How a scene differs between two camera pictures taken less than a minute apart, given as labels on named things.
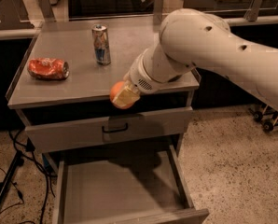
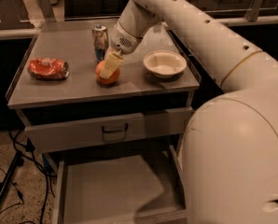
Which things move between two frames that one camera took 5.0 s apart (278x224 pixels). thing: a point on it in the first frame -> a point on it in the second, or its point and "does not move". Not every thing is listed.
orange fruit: [114, 91] -> [107, 81]
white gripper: [141, 77] -> [124, 41]
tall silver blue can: [102, 45] does not move
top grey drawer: [167, 125] does not move
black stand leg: [6, 185] does not move
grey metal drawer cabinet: [63, 84] does not move
